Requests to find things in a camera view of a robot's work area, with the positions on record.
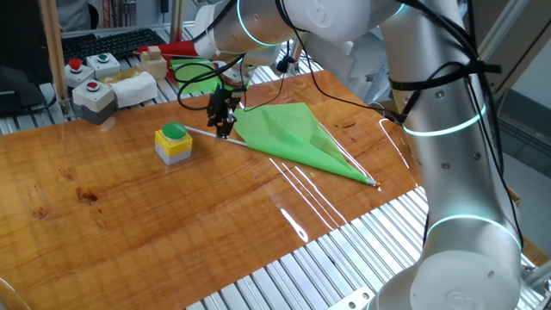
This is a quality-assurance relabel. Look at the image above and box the white box red button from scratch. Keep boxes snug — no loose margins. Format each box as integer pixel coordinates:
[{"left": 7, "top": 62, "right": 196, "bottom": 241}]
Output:
[{"left": 64, "top": 58, "right": 96, "bottom": 90}]

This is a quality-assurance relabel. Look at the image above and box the large wooden block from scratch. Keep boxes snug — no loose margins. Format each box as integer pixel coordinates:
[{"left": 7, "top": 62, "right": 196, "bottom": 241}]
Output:
[{"left": 140, "top": 53, "right": 169, "bottom": 81}]

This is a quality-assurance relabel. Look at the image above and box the person in grey shirt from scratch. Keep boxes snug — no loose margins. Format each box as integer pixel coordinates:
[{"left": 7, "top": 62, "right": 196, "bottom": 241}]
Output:
[{"left": 55, "top": 0, "right": 101, "bottom": 34}]

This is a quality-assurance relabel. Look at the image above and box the black plastic crate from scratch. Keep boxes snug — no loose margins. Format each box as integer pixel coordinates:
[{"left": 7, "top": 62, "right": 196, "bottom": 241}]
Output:
[{"left": 494, "top": 88, "right": 551, "bottom": 171}]

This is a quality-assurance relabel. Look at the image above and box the wood grain table mat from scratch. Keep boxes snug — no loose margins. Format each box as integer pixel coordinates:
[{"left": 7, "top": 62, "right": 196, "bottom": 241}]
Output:
[{"left": 0, "top": 70, "right": 431, "bottom": 310}]

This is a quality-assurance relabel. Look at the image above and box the green flag white stick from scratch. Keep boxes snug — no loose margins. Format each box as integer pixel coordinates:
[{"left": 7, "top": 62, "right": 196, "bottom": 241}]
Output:
[{"left": 184, "top": 102, "right": 382, "bottom": 189}]

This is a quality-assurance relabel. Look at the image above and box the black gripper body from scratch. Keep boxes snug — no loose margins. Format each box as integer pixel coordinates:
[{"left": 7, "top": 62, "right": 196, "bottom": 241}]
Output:
[{"left": 206, "top": 90, "right": 242, "bottom": 121}]

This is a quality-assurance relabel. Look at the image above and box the grey box red button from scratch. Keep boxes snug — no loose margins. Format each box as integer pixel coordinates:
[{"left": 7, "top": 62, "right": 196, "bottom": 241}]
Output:
[{"left": 71, "top": 79, "right": 117, "bottom": 126}]

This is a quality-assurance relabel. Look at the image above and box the white box green button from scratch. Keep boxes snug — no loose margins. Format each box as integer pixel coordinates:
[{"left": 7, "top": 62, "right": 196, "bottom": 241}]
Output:
[{"left": 85, "top": 53, "right": 122, "bottom": 81}]

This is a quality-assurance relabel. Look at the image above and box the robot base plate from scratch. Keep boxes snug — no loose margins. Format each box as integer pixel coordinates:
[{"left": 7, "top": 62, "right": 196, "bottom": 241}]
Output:
[{"left": 326, "top": 286, "right": 375, "bottom": 310}]

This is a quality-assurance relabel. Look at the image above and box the rolled red flag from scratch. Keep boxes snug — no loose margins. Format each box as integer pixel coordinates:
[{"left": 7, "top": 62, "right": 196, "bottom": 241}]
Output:
[{"left": 136, "top": 40, "right": 201, "bottom": 59}]

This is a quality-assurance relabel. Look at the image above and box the wooden frame post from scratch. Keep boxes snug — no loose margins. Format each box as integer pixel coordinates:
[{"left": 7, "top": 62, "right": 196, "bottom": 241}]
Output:
[
  {"left": 38, "top": 0, "right": 72, "bottom": 117},
  {"left": 170, "top": 0, "right": 186, "bottom": 44}
]

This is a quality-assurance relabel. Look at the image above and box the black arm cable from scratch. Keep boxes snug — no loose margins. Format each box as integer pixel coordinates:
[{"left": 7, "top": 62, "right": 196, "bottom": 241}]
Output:
[{"left": 174, "top": 0, "right": 524, "bottom": 251}]

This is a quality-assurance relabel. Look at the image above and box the black keyboard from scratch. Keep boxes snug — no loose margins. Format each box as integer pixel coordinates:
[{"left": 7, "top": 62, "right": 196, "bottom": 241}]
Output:
[{"left": 61, "top": 28, "right": 167, "bottom": 62}]

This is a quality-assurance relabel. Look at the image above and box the black monitor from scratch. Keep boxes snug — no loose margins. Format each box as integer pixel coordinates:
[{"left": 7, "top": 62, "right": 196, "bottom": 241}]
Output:
[{"left": 0, "top": 0, "right": 57, "bottom": 115}]

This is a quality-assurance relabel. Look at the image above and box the brown cabinet board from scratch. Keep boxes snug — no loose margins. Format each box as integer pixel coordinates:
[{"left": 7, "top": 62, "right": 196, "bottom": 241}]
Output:
[{"left": 473, "top": 0, "right": 551, "bottom": 96}]

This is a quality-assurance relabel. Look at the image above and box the yellow box green push button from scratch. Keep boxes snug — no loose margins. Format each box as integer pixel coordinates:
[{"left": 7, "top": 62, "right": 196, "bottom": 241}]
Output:
[{"left": 154, "top": 121, "right": 194, "bottom": 166}]

